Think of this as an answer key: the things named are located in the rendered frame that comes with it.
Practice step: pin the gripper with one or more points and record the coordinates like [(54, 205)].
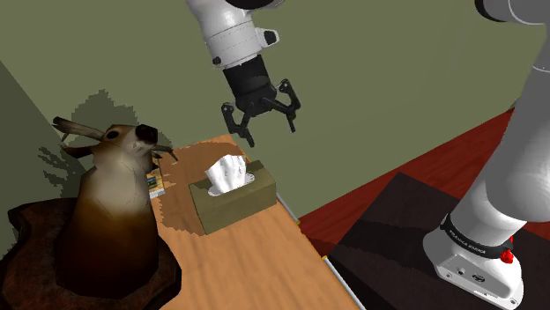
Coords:
[(251, 88)]

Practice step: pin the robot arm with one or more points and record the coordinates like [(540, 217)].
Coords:
[(507, 171)]

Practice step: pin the olive green tissue box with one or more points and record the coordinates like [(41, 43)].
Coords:
[(234, 197)]

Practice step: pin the small book with blue cover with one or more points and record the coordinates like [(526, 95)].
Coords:
[(155, 185)]

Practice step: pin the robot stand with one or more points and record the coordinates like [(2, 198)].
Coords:
[(399, 253)]

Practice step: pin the brown deer head mount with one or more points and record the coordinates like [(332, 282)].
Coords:
[(107, 206)]

